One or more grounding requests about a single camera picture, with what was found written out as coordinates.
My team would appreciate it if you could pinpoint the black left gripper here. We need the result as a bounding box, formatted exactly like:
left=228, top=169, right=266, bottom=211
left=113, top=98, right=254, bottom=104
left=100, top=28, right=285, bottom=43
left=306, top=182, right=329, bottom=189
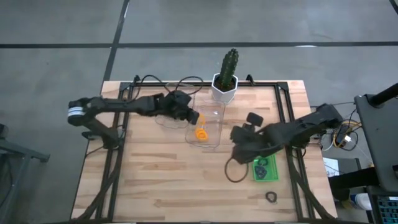
left=161, top=90, right=200, bottom=126

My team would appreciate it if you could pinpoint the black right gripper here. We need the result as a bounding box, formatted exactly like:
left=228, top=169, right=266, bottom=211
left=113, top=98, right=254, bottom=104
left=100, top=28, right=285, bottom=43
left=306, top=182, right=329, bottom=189
left=230, top=123, right=274, bottom=165

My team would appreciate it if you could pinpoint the orange ring piece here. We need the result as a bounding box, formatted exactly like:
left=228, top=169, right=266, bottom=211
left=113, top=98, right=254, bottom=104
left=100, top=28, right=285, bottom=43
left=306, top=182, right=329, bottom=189
left=195, top=113, right=210, bottom=142

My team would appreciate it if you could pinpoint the clear plastic storage bin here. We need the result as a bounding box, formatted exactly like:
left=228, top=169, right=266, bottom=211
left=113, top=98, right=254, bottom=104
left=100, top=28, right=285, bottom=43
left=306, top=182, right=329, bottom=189
left=154, top=82, right=197, bottom=130
left=185, top=101, right=226, bottom=149

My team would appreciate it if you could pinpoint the green plastic basket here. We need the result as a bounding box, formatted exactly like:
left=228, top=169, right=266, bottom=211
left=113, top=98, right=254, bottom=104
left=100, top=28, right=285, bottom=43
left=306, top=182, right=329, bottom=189
left=251, top=154, right=280, bottom=182

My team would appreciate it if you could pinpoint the white hexagonal plant pot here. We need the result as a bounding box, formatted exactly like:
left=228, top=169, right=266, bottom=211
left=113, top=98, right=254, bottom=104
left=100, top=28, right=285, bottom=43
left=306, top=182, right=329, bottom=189
left=211, top=72, right=239, bottom=105

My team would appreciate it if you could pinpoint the green cactus plant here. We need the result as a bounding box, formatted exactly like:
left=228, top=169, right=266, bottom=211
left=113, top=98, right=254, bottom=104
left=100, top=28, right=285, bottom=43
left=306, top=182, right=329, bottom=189
left=220, top=48, right=240, bottom=90

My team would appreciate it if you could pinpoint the white paper sheet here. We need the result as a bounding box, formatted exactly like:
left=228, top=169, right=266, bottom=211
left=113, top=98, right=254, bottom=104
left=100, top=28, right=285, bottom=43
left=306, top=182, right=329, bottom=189
left=322, top=157, right=343, bottom=178

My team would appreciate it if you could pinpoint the black pole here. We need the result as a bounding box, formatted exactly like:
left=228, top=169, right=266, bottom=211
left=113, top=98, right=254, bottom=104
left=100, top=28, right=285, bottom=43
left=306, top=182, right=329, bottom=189
left=369, top=82, right=398, bottom=108

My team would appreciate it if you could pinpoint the black keyboard with blue keys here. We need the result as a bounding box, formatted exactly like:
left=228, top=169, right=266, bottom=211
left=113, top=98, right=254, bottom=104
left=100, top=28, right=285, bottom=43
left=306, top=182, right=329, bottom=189
left=374, top=195, right=398, bottom=224

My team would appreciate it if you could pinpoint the grey metal stand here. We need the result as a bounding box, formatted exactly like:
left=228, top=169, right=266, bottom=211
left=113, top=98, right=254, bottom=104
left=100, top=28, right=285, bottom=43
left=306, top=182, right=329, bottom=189
left=0, top=123, right=50, bottom=224

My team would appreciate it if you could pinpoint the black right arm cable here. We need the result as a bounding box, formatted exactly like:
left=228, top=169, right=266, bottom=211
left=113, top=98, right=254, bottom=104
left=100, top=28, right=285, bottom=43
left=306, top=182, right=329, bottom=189
left=224, top=156, right=249, bottom=184

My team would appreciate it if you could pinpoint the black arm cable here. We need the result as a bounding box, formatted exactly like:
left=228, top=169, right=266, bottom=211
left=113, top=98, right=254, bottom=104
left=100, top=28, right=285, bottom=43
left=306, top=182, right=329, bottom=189
left=224, top=156, right=249, bottom=184
left=133, top=74, right=205, bottom=94

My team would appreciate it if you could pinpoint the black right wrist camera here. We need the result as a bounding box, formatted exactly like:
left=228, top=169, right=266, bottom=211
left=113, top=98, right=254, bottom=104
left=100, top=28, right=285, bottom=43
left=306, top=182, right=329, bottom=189
left=246, top=112, right=264, bottom=128

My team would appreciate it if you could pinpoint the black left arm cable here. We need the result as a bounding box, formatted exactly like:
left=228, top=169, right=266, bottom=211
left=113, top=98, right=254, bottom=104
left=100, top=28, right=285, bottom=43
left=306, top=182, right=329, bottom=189
left=133, top=74, right=205, bottom=94

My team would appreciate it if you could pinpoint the black aluminium rig frame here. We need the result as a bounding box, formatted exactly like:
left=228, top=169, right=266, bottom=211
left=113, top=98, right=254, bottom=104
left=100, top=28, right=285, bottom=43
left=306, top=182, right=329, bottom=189
left=71, top=74, right=337, bottom=224

